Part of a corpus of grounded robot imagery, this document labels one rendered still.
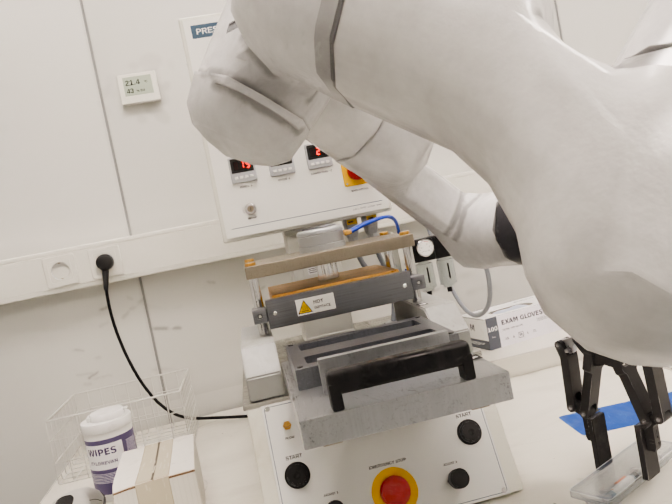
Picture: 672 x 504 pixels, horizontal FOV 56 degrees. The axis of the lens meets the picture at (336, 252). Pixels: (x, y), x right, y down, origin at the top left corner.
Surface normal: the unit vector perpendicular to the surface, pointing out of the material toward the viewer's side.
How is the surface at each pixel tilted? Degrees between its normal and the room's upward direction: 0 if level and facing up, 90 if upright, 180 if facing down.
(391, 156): 136
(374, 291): 90
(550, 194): 74
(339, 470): 65
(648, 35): 47
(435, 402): 90
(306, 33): 102
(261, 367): 41
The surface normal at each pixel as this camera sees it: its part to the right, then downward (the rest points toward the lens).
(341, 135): -0.06, 0.70
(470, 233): -0.87, 0.13
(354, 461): 0.05, -0.39
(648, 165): -0.38, -0.25
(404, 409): 0.14, 0.03
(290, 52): -0.63, 0.66
